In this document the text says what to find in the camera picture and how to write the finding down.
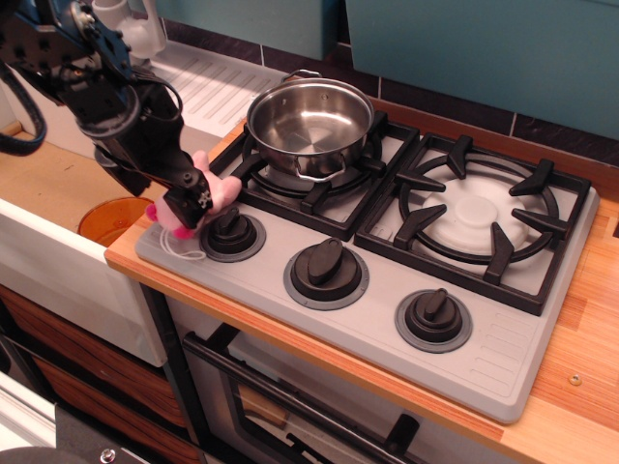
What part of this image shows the grey toy stove top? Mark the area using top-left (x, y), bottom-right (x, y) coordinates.
top-left (133, 89), bottom-right (602, 425)

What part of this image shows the white left burner cap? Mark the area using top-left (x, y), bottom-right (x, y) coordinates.
top-left (259, 166), bottom-right (360, 191)

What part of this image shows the black left stove knob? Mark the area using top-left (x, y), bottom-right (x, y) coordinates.
top-left (199, 207), bottom-right (266, 263)

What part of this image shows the black right stove knob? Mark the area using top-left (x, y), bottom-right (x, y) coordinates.
top-left (395, 288), bottom-right (473, 354)

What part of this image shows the oven door with handle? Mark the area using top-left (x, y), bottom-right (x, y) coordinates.
top-left (183, 324), bottom-right (491, 463)

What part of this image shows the white burner cap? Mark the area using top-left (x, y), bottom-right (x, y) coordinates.
top-left (423, 176), bottom-right (529, 255)
top-left (259, 166), bottom-right (360, 191)

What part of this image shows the black stove knob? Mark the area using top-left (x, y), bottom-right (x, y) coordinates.
top-left (283, 238), bottom-right (369, 311)
top-left (395, 288), bottom-right (473, 354)
top-left (199, 207), bottom-right (266, 263)

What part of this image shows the black left burner grate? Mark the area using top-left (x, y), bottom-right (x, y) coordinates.
top-left (211, 110), bottom-right (421, 241)

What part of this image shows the black right burner grate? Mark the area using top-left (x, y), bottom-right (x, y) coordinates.
top-left (354, 134), bottom-right (599, 316)

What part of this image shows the black middle stove knob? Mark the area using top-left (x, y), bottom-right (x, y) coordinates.
top-left (283, 238), bottom-right (369, 311)

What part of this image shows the white right burner cap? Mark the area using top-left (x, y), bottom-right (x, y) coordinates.
top-left (423, 176), bottom-right (529, 255)

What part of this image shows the white toy sink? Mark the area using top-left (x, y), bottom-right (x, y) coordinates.
top-left (1, 42), bottom-right (281, 367)

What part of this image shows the pink stuffed pig toy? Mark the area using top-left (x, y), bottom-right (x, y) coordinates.
top-left (145, 150), bottom-right (242, 240)

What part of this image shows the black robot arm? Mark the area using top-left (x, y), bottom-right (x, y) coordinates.
top-left (1, 1), bottom-right (213, 229)

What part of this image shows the black braided cable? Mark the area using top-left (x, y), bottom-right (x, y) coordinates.
top-left (0, 62), bottom-right (48, 156)

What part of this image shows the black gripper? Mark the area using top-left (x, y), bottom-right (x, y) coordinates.
top-left (79, 81), bottom-right (213, 227)

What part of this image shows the stainless steel pan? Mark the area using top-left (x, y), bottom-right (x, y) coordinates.
top-left (246, 69), bottom-right (374, 183)

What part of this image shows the wooden drawer front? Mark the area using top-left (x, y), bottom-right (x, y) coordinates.
top-left (1, 288), bottom-right (204, 463)

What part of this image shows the grey toy faucet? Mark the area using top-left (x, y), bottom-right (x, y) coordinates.
top-left (91, 0), bottom-right (167, 60)

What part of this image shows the black burner grate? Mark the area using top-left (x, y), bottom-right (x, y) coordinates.
top-left (211, 110), bottom-right (421, 241)
top-left (354, 134), bottom-right (599, 316)

